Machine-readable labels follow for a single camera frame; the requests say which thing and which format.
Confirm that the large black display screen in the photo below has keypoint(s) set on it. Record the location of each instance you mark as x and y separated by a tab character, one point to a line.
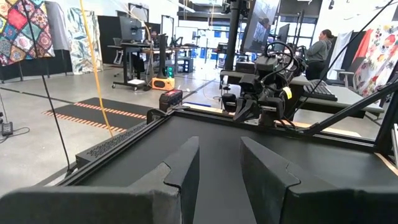
259	25

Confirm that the grey cloth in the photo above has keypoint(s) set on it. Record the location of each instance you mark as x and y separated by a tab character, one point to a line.
57	25

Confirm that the black keyboard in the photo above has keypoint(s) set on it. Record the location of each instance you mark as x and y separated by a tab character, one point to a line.
320	91

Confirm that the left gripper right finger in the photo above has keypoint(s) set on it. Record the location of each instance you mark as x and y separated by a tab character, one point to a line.
326	205

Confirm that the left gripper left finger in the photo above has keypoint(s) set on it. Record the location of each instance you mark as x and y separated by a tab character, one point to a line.
93	205

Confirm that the colourful patchwork quilt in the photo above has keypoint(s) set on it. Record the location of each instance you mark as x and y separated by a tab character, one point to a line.
21	28

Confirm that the black power adapter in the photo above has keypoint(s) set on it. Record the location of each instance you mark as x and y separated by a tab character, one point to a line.
7	128

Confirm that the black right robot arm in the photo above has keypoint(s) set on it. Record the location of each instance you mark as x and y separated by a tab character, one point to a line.
270	63

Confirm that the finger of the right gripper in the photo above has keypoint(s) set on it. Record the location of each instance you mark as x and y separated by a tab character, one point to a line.
254	109
241	112

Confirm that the black office desk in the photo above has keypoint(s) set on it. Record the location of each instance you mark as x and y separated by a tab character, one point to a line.
136	46

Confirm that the orange box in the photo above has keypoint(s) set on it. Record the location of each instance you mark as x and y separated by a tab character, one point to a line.
163	84

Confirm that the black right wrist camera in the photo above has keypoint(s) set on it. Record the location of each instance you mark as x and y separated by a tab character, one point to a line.
250	85

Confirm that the black signal tower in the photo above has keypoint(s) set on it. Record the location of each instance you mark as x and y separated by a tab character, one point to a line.
161	56

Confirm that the floral patterned cloth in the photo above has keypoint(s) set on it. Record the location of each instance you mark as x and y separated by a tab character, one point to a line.
377	59

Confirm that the person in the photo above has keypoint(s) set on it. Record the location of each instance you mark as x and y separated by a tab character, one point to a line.
318	53

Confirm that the black orange-striped floor mat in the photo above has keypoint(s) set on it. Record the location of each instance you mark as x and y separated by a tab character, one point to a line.
102	109

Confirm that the teal white patterned cloth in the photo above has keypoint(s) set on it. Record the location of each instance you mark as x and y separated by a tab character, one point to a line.
84	40

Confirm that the black vertical pole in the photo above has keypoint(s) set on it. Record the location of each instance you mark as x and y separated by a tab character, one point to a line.
233	34

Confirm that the yellow tag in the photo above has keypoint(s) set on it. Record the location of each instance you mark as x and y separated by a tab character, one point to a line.
287	92

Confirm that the black box red display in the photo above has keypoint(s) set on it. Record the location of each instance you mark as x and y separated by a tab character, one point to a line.
170	99

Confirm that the black computer monitor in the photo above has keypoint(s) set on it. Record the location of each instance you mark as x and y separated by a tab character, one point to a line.
130	29

